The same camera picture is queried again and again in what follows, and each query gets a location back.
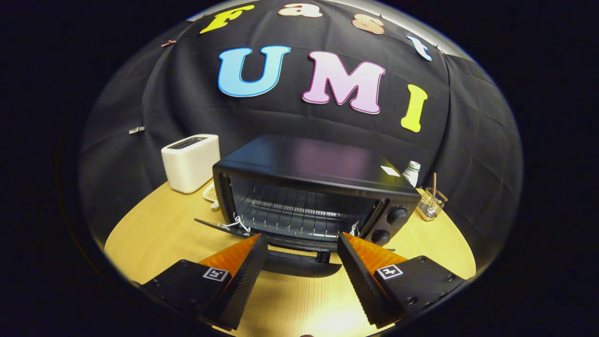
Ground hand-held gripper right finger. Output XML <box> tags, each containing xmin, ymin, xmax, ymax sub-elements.
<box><xmin>337</xmin><ymin>232</ymin><xmax>466</xmax><ymax>328</ymax></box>

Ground wire mesh basket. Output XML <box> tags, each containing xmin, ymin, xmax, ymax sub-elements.
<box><xmin>416</xmin><ymin>187</ymin><xmax>448</xmax><ymax>221</ymax></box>

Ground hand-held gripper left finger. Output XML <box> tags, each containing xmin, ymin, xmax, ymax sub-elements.
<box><xmin>138</xmin><ymin>233</ymin><xmax>269</xmax><ymax>330</ymax></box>

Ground black backdrop cloth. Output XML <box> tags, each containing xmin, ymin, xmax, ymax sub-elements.
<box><xmin>77</xmin><ymin>0</ymin><xmax>523</xmax><ymax>256</ymax></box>

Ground white pop-up toaster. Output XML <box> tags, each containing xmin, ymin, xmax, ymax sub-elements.
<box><xmin>161</xmin><ymin>134</ymin><xmax>220</xmax><ymax>194</ymax></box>

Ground black toaster oven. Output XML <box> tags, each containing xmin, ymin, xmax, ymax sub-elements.
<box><xmin>194</xmin><ymin>134</ymin><xmax>422</xmax><ymax>278</ymax></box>

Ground small white perforated mat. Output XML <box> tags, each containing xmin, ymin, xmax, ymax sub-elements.
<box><xmin>203</xmin><ymin>182</ymin><xmax>220</xmax><ymax>209</ymax></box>

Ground white bottle with green label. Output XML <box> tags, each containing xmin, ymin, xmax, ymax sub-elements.
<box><xmin>402</xmin><ymin>161</ymin><xmax>421</xmax><ymax>188</ymax></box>

